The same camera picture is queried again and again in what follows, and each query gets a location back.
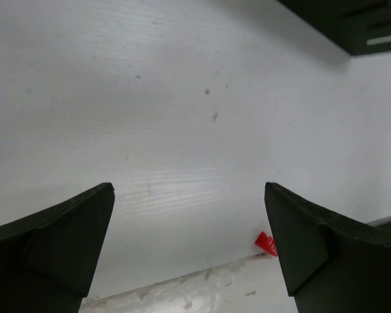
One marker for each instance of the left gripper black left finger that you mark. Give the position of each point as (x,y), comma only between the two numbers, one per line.
(48,259)

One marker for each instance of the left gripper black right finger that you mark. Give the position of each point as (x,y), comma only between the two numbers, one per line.
(329,262)

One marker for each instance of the small red lego piece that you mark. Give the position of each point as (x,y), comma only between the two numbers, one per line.
(266,244)

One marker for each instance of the black double container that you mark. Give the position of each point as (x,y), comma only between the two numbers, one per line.
(357,27)

